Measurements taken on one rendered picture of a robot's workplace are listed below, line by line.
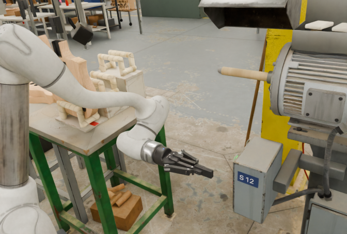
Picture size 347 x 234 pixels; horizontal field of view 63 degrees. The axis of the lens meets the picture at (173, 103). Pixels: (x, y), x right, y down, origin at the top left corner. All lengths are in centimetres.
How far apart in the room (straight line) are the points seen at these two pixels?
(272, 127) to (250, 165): 139
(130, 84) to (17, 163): 75
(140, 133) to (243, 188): 49
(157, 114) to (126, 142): 17
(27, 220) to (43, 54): 52
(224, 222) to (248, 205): 126
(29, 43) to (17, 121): 32
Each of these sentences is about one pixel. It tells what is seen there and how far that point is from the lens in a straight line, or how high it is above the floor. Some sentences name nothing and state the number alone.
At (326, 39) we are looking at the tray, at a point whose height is 142.
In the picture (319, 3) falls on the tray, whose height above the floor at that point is 149.
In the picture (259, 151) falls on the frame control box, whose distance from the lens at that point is 90.
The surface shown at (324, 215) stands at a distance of 106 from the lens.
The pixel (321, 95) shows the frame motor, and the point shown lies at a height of 128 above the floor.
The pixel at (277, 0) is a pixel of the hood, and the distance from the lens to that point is 98.
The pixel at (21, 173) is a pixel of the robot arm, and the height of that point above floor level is 103.
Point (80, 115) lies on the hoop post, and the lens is 149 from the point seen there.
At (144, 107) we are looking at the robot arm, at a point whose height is 113.
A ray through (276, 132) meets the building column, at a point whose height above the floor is 47.
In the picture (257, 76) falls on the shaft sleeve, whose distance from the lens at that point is 108.
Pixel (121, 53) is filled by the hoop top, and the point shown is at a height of 120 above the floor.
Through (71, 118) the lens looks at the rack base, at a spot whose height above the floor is 94.
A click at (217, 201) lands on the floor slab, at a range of 231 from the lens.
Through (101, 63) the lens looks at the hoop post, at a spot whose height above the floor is 116.
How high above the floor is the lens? 164
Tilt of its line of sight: 26 degrees down
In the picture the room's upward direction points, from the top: 5 degrees counter-clockwise
